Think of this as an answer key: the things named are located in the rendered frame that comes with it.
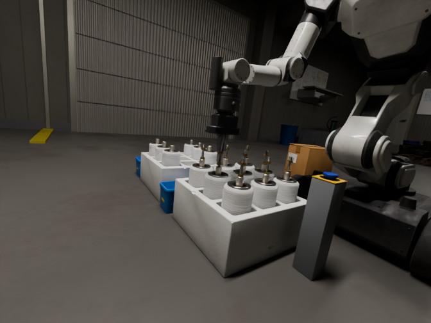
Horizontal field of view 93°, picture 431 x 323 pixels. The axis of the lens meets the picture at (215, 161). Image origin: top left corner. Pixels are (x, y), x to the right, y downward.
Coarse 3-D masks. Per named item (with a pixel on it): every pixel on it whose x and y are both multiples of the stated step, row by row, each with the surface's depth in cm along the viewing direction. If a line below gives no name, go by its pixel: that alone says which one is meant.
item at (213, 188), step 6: (204, 180) 74; (210, 180) 70; (216, 180) 70; (222, 180) 70; (228, 180) 72; (204, 186) 74; (210, 186) 71; (216, 186) 70; (222, 186) 71; (204, 192) 73; (210, 192) 71; (216, 192) 71; (222, 192) 71; (210, 198) 72; (216, 198) 71
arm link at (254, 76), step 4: (252, 64) 70; (252, 68) 69; (256, 68) 69; (252, 72) 69; (256, 72) 69; (252, 76) 69; (256, 76) 69; (248, 80) 71; (252, 80) 70; (256, 80) 70; (244, 84) 73; (248, 84) 72; (252, 84) 72
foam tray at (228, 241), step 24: (192, 192) 75; (192, 216) 75; (216, 216) 62; (240, 216) 60; (264, 216) 63; (288, 216) 71; (192, 240) 75; (216, 240) 62; (240, 240) 59; (264, 240) 66; (288, 240) 75; (216, 264) 63; (240, 264) 62
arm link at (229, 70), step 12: (216, 60) 62; (240, 60) 61; (216, 72) 62; (228, 72) 63; (240, 72) 62; (216, 84) 63; (228, 84) 65; (240, 84) 67; (228, 96) 64; (240, 96) 67
